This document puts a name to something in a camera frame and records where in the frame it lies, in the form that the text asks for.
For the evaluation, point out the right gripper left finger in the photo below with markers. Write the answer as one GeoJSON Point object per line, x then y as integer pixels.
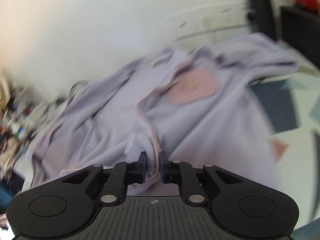
{"type": "Point", "coordinates": [120, 177]}

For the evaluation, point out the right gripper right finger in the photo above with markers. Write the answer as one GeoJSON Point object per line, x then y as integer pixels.
{"type": "Point", "coordinates": [184, 176]}

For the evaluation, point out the lavender ribbed pajama garment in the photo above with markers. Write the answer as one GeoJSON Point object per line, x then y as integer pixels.
{"type": "Point", "coordinates": [194, 105]}

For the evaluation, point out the black thermos bottle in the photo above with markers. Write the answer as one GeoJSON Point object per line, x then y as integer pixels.
{"type": "Point", "coordinates": [260, 17]}

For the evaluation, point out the black nightstand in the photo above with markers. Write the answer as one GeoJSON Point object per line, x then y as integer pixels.
{"type": "Point", "coordinates": [301, 30]}

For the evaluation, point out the white wall socket panel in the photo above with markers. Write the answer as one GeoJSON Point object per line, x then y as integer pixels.
{"type": "Point", "coordinates": [207, 19]}

